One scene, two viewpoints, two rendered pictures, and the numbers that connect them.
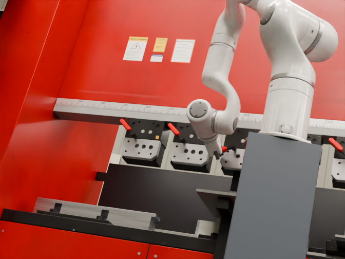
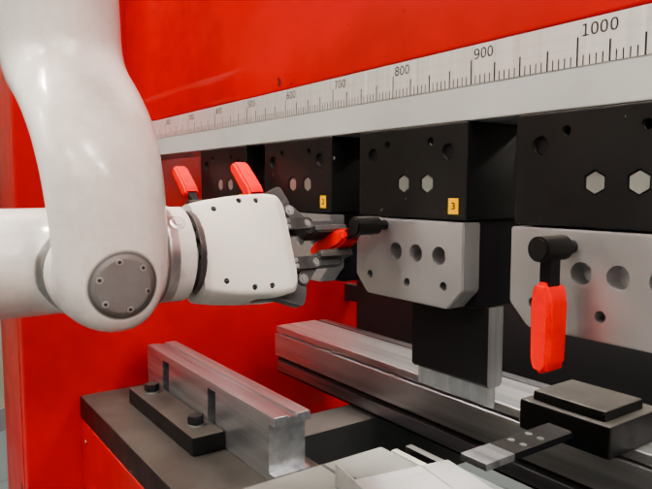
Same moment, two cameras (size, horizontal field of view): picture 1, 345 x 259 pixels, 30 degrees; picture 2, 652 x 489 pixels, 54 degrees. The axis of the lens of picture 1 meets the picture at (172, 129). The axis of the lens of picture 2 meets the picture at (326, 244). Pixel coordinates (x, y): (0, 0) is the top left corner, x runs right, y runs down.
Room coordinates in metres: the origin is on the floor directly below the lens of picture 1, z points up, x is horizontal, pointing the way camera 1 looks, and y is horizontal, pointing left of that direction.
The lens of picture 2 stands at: (1.63, -0.54, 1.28)
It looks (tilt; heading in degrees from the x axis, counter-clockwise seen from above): 5 degrees down; 34
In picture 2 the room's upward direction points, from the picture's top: straight up
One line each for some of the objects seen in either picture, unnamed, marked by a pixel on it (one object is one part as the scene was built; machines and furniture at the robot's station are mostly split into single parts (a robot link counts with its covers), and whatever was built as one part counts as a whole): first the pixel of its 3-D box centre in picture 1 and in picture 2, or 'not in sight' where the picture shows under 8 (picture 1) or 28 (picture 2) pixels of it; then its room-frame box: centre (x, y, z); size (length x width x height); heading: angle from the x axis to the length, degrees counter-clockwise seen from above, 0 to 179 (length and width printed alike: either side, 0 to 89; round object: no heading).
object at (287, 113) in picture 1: (286, 119); not in sight; (1.52, -0.28, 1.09); 0.19 x 0.19 x 0.18
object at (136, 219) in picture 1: (94, 219); (214, 398); (2.41, 0.21, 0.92); 0.50 x 0.06 x 0.10; 69
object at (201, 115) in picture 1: (203, 118); (72, 260); (1.94, -0.09, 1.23); 0.13 x 0.09 x 0.08; 159
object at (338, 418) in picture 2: not in sight; (417, 431); (2.73, -0.02, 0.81); 0.64 x 0.08 x 0.14; 159
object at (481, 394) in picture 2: (245, 186); (454, 346); (2.21, -0.31, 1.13); 0.10 x 0.02 x 0.10; 69
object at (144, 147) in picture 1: (145, 142); (245, 204); (2.36, 0.09, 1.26); 0.15 x 0.09 x 0.17; 69
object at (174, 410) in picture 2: (74, 221); (172, 415); (2.37, 0.27, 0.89); 0.30 x 0.05 x 0.03; 69
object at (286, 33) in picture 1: (288, 45); not in sight; (1.51, -0.25, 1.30); 0.19 x 0.12 x 0.24; 114
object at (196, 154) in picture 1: (193, 147); (321, 208); (2.29, -0.10, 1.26); 0.15 x 0.09 x 0.17; 69
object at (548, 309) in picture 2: not in sight; (553, 303); (2.09, -0.43, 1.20); 0.04 x 0.02 x 0.10; 159
